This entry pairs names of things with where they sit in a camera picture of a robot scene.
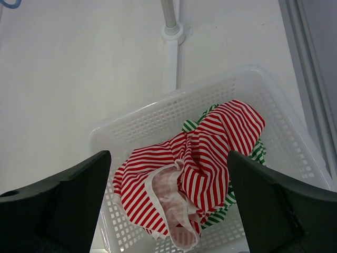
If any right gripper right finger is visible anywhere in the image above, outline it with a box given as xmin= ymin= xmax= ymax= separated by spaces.
xmin=227 ymin=151 xmax=336 ymax=252

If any white plastic basket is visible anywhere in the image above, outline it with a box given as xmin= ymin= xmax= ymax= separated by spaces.
xmin=87 ymin=67 xmax=335 ymax=252

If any red striped tank top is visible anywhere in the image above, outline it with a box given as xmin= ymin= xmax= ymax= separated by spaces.
xmin=112 ymin=100 xmax=265 ymax=250

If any white and silver clothes rack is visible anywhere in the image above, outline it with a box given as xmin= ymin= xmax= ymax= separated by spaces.
xmin=161 ymin=0 xmax=190 ymax=93

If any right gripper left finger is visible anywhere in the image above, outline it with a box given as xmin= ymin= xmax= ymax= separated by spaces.
xmin=1 ymin=150 xmax=111 ymax=252

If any green striped tank top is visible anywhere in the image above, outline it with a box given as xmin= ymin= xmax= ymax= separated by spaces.
xmin=181 ymin=103 xmax=267 ymax=230

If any blue wire hanger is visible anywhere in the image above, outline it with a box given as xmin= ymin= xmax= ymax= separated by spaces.
xmin=0 ymin=0 xmax=22 ymax=9

